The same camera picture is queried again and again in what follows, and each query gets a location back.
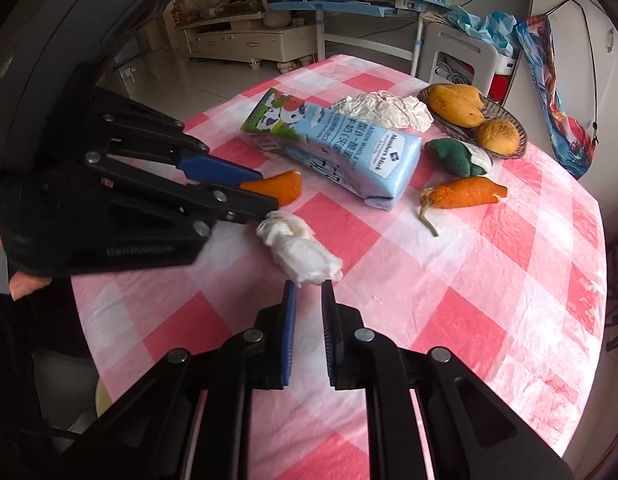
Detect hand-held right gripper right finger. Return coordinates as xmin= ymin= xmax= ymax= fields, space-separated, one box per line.
xmin=321 ymin=279 xmax=574 ymax=480

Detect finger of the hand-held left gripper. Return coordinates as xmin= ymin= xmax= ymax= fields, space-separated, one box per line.
xmin=85 ymin=150 xmax=280 ymax=224
xmin=91 ymin=87 xmax=264 ymax=184

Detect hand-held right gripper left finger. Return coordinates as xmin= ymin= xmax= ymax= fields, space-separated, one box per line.
xmin=59 ymin=280 xmax=297 ymax=480

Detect orange peel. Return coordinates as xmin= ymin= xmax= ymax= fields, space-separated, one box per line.
xmin=239 ymin=171 xmax=304 ymax=207

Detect white tissue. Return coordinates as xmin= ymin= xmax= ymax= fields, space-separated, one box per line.
xmin=255 ymin=211 xmax=344 ymax=288

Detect blue milk carton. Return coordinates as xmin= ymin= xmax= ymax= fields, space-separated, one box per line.
xmin=240 ymin=87 xmax=424 ymax=212

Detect yellow plastic basin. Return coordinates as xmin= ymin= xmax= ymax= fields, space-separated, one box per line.
xmin=94 ymin=375 xmax=114 ymax=418

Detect white wrapper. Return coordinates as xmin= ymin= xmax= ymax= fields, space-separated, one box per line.
xmin=331 ymin=90 xmax=436 ymax=133

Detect orange carrot with stem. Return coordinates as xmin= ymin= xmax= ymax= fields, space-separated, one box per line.
xmin=419 ymin=176 xmax=508 ymax=237

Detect person's left hand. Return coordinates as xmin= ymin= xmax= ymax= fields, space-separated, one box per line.
xmin=0 ymin=180 xmax=64 ymax=302

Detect pink checked tablecloth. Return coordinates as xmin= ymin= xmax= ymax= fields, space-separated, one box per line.
xmin=71 ymin=54 xmax=610 ymax=480

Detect cream television cabinet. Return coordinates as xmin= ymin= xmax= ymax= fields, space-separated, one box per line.
xmin=176 ymin=2 xmax=320 ymax=68

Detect clear plastic bag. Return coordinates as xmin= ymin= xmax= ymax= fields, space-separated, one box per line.
xmin=189 ymin=0 xmax=224 ymax=18

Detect cream kettlebell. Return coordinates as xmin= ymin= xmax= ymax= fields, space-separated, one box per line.
xmin=261 ymin=0 xmax=292 ymax=30

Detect blue study desk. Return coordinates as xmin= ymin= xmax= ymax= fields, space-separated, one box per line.
xmin=261 ymin=0 xmax=457 ymax=78

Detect yellow mango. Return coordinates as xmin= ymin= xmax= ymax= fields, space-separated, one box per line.
xmin=454 ymin=84 xmax=487 ymax=111
xmin=428 ymin=85 xmax=486 ymax=128

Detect round yellow fruit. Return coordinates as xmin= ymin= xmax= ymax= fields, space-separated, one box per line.
xmin=477 ymin=119 xmax=520 ymax=156

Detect white plastic stool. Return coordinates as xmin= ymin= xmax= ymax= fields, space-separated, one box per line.
xmin=419 ymin=22 xmax=520 ymax=103

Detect woven fruit basket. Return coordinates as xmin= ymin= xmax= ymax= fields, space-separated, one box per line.
xmin=417 ymin=82 xmax=530 ymax=161

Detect blue patterned cloth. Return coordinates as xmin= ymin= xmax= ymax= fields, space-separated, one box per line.
xmin=446 ymin=4 xmax=518 ymax=58

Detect colourful hanging bag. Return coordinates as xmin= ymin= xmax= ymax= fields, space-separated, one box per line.
xmin=516 ymin=0 xmax=602 ymax=181

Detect white cabinet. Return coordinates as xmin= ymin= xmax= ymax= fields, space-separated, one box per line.
xmin=526 ymin=0 xmax=618 ymax=161

